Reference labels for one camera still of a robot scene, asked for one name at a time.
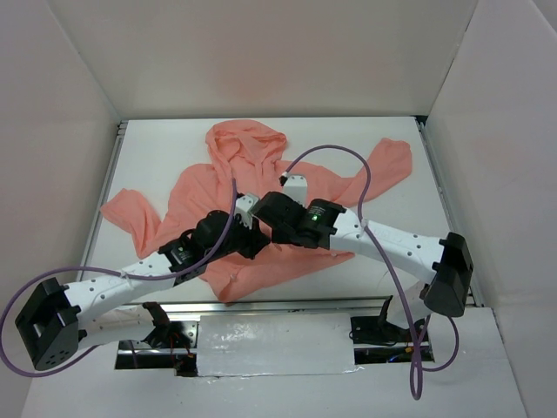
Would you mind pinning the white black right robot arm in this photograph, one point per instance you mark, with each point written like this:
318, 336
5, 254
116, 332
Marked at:
443, 265

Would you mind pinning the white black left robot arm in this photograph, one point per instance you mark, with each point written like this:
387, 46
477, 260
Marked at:
59, 319

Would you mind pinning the aluminium table frame rail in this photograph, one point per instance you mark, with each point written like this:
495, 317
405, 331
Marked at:
103, 196

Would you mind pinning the grey white right wrist camera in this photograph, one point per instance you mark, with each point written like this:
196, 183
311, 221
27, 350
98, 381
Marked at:
294, 186

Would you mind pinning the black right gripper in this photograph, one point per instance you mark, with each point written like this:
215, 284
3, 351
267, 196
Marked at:
280, 231

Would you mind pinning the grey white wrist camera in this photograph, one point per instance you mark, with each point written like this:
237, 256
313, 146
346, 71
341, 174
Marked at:
294, 186
244, 207

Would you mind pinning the grey white left wrist camera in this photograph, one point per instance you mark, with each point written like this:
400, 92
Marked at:
244, 207

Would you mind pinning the pink hooded zip jacket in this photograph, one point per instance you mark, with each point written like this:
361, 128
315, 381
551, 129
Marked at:
248, 154

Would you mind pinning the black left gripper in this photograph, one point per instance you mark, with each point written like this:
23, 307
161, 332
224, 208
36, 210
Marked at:
253, 243

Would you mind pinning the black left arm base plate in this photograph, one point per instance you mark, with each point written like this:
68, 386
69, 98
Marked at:
176, 334

